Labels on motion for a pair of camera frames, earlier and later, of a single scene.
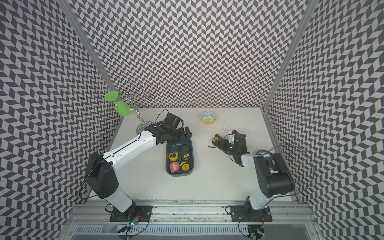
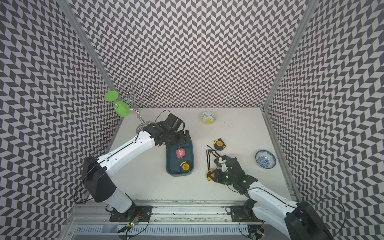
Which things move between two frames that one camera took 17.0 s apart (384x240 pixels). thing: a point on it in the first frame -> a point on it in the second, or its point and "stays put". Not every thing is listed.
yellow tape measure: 173,156 -> 209,178
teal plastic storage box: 179,157 stays put
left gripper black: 183,136 stays put
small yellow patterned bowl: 208,117 stays put
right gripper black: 223,144 -> 217,177
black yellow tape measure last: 184,167 stays put
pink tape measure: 174,166 -> 180,152
